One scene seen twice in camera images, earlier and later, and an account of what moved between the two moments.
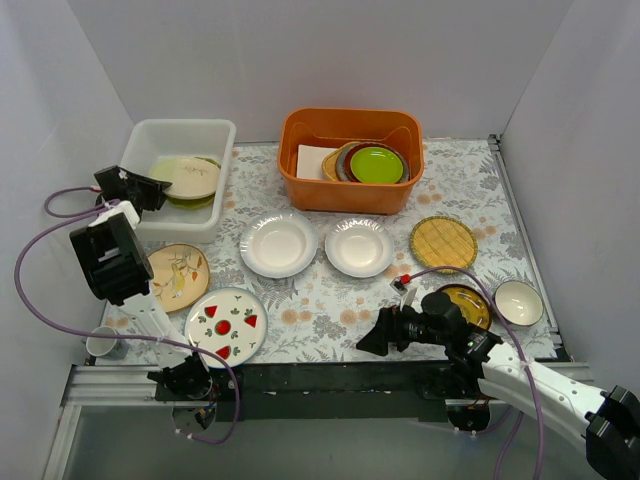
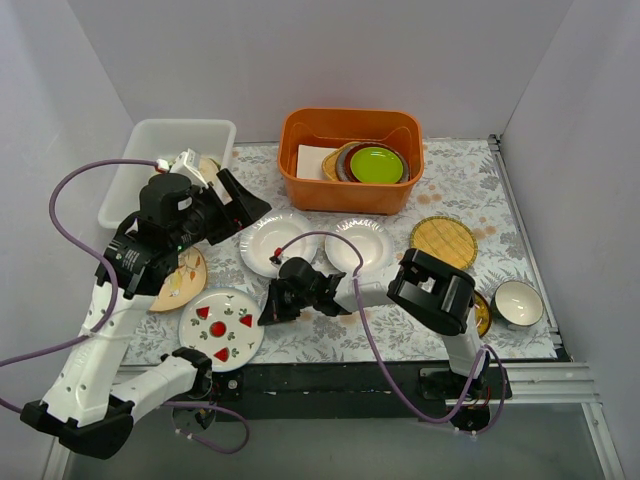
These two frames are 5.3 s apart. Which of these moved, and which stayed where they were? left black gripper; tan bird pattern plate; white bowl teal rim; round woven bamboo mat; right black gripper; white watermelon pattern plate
Moved: left black gripper; right black gripper
Stayed: round woven bamboo mat; tan bird pattern plate; white watermelon pattern plate; white bowl teal rim
